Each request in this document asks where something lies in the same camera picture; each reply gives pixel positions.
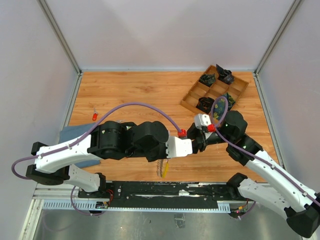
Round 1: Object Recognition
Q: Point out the dark rolled tie top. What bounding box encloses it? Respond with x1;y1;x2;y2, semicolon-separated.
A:
215;64;235;85

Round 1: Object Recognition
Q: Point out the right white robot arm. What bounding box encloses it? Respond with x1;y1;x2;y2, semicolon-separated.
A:
187;110;320;238

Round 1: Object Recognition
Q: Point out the blue yellow leaf tie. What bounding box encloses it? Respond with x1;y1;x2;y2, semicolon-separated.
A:
213;92;236;120

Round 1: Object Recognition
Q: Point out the key with red tag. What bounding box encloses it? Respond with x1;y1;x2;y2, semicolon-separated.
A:
92;108;99;122

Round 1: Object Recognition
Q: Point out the green patterned rolled tie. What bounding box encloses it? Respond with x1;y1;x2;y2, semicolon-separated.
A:
199;73;216;87

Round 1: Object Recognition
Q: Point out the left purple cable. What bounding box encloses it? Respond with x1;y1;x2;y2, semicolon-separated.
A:
11;101;188;182

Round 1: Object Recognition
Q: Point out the black orange rolled tie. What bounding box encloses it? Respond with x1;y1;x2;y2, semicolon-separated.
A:
196;97;215;114

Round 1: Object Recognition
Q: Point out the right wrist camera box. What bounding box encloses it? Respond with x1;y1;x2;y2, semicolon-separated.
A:
194;113;212;131

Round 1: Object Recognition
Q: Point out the large keyring with yellow handle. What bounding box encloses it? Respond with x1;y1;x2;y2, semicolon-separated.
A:
156;159;169;179

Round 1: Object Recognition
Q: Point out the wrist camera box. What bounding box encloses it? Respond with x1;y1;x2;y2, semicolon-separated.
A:
194;113;212;131
165;136;193;159

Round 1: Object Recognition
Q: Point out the purple cable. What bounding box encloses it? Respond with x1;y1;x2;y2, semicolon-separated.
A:
11;101;188;182
207;96;320;208

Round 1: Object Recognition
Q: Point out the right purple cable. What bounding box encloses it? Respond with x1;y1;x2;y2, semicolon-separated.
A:
207;96;320;208

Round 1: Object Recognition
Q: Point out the folded blue cloth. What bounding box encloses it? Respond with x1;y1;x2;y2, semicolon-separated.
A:
58;123;102;168

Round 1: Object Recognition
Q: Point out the wooden compartment tray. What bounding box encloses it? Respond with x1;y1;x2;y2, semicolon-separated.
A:
180;65;249;114

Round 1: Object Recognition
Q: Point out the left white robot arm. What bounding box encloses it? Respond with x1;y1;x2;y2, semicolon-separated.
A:
25;121;169;198

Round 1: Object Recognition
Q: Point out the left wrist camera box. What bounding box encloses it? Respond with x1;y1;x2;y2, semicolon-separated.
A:
165;136;193;159

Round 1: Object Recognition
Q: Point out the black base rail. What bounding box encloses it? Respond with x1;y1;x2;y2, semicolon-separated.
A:
77;181;247;211

